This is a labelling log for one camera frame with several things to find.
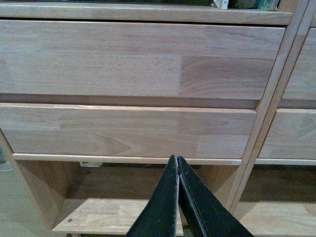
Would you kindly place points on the right unit upper drawer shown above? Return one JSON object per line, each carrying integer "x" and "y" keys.
{"x": 302, "y": 82}

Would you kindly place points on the left wooden shelf unit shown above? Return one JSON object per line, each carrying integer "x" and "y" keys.
{"x": 81, "y": 194}

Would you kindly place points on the left unit lower drawer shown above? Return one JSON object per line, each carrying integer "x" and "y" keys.
{"x": 122, "y": 131}

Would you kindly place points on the left unit upper drawer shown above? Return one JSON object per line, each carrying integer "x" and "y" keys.
{"x": 136, "y": 59}

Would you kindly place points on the unit drawer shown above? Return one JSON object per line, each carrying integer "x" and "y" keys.
{"x": 302, "y": 82}
{"x": 136, "y": 59}
{"x": 122, "y": 131}
{"x": 292, "y": 135}

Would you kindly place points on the right wooden shelf unit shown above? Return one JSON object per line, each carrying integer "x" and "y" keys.
{"x": 277, "y": 197}

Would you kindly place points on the books on shelf top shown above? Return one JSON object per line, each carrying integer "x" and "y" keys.
{"x": 268, "y": 5}

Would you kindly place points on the wooden shelf unit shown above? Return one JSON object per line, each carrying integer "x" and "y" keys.
{"x": 81, "y": 194}
{"x": 277, "y": 197}

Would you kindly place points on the right unit lower drawer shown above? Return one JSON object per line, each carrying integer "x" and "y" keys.
{"x": 292, "y": 135}

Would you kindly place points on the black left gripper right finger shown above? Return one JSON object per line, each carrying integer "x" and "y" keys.
{"x": 202, "y": 214}

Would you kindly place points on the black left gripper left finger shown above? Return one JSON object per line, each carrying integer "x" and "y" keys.
{"x": 159, "y": 217}

